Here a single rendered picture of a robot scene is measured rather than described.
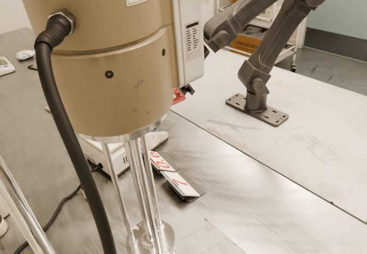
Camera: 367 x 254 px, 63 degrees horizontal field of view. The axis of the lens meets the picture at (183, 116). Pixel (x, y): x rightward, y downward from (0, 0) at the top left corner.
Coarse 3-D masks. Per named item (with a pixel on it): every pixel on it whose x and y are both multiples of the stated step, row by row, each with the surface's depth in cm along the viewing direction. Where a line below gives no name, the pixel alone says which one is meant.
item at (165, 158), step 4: (156, 152) 80; (160, 152) 80; (160, 156) 78; (164, 156) 78; (164, 160) 77; (168, 160) 77; (152, 164) 74; (168, 164) 76; (172, 164) 76; (156, 168) 73; (160, 168) 70; (164, 168) 72; (172, 168) 74; (176, 168) 75; (160, 172) 73; (172, 172) 74
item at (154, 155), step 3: (150, 153) 76; (153, 153) 78; (156, 153) 79; (150, 156) 74; (153, 156) 76; (156, 156) 77; (159, 156) 78; (153, 159) 74; (156, 159) 75; (159, 159) 76; (162, 159) 77; (156, 162) 73; (159, 162) 74; (162, 162) 75; (165, 162) 76; (159, 165) 72; (162, 165) 73; (165, 165) 74; (168, 165) 75; (165, 168) 72; (168, 168) 73; (171, 168) 74
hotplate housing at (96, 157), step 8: (152, 136) 78; (160, 136) 81; (168, 136) 84; (80, 144) 77; (88, 144) 74; (152, 144) 79; (160, 144) 82; (88, 152) 75; (96, 152) 72; (112, 152) 71; (120, 152) 72; (96, 160) 74; (104, 160) 70; (120, 160) 72; (96, 168) 72; (104, 168) 73; (120, 168) 73; (128, 168) 76
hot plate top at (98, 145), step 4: (80, 136) 75; (88, 140) 73; (92, 144) 72; (96, 144) 71; (100, 144) 71; (112, 144) 71; (116, 144) 71; (120, 144) 71; (96, 148) 71; (100, 148) 70; (112, 148) 70; (116, 148) 70
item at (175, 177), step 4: (164, 172) 69; (168, 172) 71; (172, 176) 69; (176, 176) 71; (172, 180) 67; (176, 180) 68; (180, 180) 70; (176, 184) 66; (180, 184) 67; (184, 184) 68; (180, 188) 65; (184, 188) 66; (188, 188) 67; (184, 192) 64; (188, 192) 65; (192, 192) 66
